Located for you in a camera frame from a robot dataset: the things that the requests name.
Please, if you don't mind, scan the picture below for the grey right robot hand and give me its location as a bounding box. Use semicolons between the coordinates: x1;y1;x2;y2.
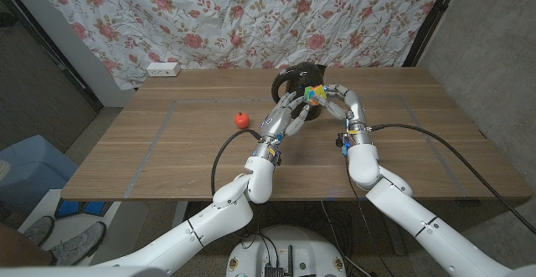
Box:
317;84;374;146

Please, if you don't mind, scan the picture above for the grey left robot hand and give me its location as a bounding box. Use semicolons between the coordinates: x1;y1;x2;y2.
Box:
253;91;311;161

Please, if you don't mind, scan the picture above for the multicoloured rubiks cube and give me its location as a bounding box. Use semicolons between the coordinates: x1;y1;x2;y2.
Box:
304;84;327;106

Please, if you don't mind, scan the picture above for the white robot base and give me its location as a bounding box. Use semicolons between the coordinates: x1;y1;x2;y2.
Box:
224;225;348;277

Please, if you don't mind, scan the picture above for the red ball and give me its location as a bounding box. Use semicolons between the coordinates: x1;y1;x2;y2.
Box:
234;111;250;130

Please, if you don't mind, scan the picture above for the black electric kettle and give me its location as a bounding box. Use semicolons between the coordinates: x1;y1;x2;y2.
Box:
271;61;327;122

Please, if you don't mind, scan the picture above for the floral print backdrop cloth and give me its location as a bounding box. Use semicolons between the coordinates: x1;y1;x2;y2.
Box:
27;0;449;90

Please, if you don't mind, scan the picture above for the white power strip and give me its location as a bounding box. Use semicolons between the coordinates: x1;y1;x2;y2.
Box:
145;61;182;78

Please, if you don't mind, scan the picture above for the white table leg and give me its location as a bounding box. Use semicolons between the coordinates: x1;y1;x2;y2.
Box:
171;201;189;228

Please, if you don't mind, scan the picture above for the grey table leg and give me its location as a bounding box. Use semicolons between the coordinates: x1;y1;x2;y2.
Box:
379;201;407;256

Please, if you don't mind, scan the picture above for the blue black floor pad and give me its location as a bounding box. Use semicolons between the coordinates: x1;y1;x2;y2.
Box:
55;198;106;219

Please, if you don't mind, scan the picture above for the grey sneaker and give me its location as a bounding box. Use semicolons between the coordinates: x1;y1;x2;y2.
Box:
23;216;55;247
49;221;106;265

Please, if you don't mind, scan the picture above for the white floor mat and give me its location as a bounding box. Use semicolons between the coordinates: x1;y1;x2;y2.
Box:
18;188;150;265

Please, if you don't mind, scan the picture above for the blue plastic bin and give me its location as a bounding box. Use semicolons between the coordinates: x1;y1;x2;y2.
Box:
0;134;80;213

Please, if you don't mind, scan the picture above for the person brown leg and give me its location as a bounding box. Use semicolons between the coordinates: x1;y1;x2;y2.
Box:
0;222;55;268

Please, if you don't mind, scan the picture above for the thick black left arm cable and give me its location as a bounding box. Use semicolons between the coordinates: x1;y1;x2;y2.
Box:
210;128;263;197

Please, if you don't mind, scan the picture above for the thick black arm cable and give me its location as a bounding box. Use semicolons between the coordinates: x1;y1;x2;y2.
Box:
210;128;263;197
370;123;536;235

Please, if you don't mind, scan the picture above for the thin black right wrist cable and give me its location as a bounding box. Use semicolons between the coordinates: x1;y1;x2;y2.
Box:
345;167;394;277

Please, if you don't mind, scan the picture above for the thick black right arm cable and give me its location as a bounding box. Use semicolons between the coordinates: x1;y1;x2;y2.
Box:
370;123;536;235

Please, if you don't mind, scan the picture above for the white floor cable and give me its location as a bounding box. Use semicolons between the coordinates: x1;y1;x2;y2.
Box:
320;201;372;277

